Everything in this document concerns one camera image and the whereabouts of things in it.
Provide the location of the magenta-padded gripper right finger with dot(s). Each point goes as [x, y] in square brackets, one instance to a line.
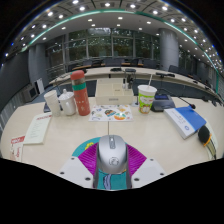
[143, 166]

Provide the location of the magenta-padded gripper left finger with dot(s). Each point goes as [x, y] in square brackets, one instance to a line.
[80, 166]

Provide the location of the silver grey computer mouse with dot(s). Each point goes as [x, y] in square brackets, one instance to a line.
[112, 155]

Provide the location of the round teal printed mouse pad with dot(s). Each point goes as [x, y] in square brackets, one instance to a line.
[81, 149]

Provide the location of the cream printed card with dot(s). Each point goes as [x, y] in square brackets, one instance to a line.
[37, 128]

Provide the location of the colourful sticker sheet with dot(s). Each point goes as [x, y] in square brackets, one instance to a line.
[110, 113]

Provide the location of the blue and white book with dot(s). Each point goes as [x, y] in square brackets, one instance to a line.
[186, 121]

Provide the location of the white lidded ceramic mug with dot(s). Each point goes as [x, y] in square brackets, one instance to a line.
[68, 105]

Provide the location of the red and white leaflet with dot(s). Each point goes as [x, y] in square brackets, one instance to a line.
[17, 148]

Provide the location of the printed paper cup with straw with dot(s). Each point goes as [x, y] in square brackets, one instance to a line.
[146, 100]

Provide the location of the handheld microphone with black foam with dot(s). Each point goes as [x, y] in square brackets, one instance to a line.
[204, 135]

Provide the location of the white paper cup stack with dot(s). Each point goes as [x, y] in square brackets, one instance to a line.
[52, 103]

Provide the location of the red bottle with green band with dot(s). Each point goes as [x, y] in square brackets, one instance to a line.
[81, 96]

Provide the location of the pale cream booklet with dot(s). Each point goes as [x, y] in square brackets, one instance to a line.
[215, 140]

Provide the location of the white cardboard box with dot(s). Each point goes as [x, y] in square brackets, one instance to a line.
[113, 95]

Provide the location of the white boxy appliance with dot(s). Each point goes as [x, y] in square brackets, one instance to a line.
[30, 92]

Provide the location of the dark conference chairs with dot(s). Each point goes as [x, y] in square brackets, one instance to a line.
[115, 62]

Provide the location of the ceiling spot lights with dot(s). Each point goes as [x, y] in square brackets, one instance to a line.
[120, 18]

